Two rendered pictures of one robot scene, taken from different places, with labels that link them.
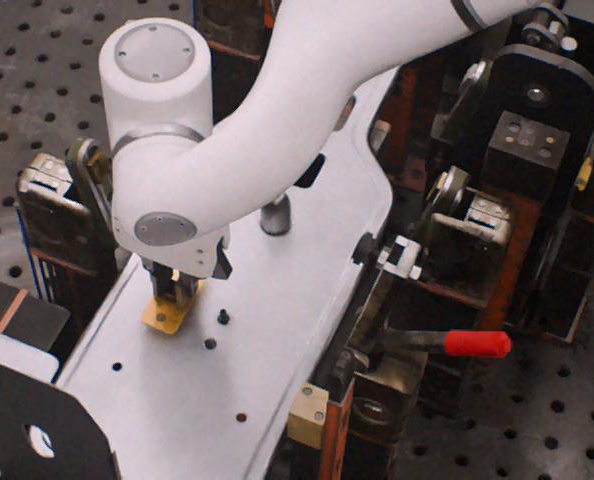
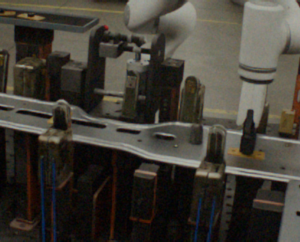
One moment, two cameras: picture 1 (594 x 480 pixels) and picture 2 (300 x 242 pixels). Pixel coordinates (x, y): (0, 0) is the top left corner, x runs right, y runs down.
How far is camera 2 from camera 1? 1.77 m
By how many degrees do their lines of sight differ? 78
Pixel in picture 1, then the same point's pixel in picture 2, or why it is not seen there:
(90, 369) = (288, 173)
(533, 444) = not seen: hidden behind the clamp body
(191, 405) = (288, 153)
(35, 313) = (264, 196)
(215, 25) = (62, 171)
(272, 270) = not seen: hidden behind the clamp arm
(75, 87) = not seen: outside the picture
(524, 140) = (174, 62)
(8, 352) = (293, 190)
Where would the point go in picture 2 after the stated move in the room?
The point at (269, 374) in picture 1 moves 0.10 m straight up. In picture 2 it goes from (266, 141) to (272, 103)
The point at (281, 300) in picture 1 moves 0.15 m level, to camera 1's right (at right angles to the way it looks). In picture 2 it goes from (233, 140) to (221, 117)
